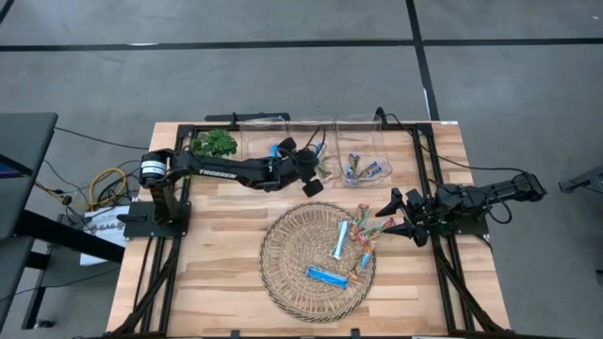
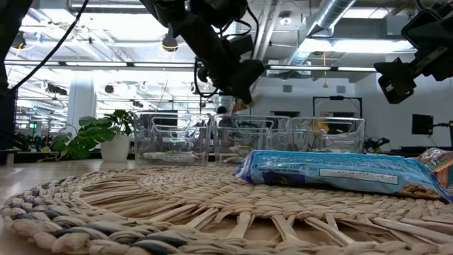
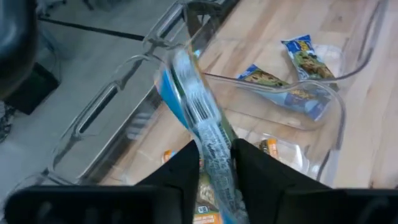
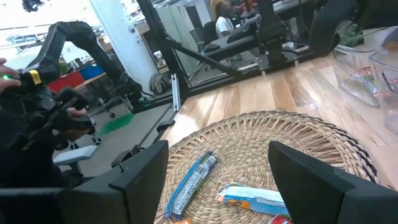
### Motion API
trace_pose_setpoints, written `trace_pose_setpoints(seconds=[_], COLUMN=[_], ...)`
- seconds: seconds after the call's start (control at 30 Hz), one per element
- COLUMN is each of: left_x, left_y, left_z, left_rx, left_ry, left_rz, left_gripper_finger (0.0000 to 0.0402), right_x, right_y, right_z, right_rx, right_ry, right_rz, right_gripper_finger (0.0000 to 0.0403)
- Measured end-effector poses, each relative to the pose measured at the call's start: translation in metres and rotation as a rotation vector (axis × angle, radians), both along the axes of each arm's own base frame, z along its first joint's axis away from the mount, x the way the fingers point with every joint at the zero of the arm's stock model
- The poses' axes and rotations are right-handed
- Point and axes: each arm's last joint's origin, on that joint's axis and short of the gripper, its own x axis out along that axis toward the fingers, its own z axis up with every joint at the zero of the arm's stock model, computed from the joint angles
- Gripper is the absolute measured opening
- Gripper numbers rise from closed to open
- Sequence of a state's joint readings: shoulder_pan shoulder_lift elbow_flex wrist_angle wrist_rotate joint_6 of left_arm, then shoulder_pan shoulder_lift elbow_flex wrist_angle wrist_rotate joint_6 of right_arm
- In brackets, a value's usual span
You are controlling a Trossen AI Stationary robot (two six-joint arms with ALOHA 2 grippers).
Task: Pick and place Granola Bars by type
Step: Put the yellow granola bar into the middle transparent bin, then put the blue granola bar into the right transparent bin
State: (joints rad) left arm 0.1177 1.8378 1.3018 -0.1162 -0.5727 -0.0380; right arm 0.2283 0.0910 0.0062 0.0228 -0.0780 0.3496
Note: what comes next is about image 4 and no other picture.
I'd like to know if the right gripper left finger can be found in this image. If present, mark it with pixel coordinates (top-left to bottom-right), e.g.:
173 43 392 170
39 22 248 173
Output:
108 139 170 224

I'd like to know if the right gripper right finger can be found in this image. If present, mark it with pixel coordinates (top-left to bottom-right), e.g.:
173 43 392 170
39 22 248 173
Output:
267 140 355 224

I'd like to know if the blue Quaker Chewy granola bar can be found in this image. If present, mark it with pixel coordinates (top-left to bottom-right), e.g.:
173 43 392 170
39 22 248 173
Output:
163 151 219 222

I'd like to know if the light blue granola bar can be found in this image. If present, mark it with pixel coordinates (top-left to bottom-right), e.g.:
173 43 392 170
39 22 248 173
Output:
216 182 290 218

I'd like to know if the red green granola bar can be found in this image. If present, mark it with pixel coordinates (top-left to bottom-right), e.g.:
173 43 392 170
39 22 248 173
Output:
266 213 295 224
349 66 379 95

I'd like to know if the brown white granola bar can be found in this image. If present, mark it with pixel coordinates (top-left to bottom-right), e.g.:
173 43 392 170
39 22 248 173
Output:
381 73 398 94

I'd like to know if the green floor mat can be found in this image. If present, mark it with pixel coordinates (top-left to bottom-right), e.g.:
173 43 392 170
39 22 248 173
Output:
98 112 136 137

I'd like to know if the round woven straw placemat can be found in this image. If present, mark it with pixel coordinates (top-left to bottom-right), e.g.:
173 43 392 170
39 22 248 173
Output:
154 110 379 224

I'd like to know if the gray stool seat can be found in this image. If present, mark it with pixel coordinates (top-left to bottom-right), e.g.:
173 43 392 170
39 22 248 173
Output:
52 145 99 167

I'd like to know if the silver aluminium bar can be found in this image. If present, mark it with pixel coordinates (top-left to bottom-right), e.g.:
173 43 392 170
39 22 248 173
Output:
170 73 182 112

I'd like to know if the person's hand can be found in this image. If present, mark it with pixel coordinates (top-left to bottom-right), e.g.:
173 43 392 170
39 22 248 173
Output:
60 107 94 142
0 57 22 93

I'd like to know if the gray backpack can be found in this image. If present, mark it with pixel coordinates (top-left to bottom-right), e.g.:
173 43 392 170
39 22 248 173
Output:
149 72 171 95

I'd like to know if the clear plastic bin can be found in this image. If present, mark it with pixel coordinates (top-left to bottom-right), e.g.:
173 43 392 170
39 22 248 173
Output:
333 45 382 107
369 46 398 136

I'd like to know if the blue storage bin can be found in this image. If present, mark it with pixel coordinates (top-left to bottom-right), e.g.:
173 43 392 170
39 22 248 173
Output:
79 63 106 81

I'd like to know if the red storage bin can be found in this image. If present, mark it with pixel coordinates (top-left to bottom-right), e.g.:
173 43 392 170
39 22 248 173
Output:
46 70 85 94

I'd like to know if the white pillar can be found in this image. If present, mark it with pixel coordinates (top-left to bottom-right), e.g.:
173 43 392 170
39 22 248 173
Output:
90 0 159 94

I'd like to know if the gray desk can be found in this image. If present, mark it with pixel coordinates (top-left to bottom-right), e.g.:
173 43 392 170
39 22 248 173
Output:
201 29 262 62

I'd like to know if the black keyboard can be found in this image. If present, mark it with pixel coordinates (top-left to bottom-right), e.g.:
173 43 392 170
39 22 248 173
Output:
226 24 259 44

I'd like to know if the black office chair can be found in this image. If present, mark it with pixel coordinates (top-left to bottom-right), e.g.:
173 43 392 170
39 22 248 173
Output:
201 20 220 52

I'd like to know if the person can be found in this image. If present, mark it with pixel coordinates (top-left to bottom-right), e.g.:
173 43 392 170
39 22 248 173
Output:
214 0 239 39

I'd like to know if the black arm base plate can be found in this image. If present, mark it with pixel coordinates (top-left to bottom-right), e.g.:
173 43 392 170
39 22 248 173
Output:
201 46 315 88

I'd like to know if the black metal table frame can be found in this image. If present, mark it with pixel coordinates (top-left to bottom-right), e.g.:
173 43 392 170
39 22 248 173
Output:
136 0 315 103

